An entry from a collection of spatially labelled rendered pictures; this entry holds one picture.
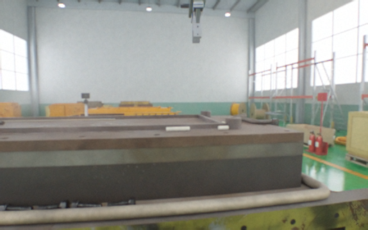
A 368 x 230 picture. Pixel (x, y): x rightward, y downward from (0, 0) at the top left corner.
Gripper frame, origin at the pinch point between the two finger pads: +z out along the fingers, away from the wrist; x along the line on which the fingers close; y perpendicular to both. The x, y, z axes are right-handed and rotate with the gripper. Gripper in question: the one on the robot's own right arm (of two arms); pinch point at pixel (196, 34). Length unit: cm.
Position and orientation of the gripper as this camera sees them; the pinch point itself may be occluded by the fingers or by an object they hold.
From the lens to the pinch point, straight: 68.5
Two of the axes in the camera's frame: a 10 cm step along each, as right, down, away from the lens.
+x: 0.3, 0.8, -10.0
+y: -10.0, 0.1, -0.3
